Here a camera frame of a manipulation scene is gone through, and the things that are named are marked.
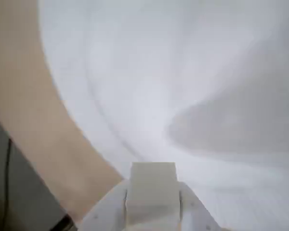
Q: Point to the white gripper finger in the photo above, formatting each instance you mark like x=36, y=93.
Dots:
x=195, y=214
x=106, y=211

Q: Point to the white cube block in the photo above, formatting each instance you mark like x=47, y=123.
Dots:
x=154, y=183

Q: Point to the white round plate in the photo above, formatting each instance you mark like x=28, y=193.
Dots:
x=159, y=72

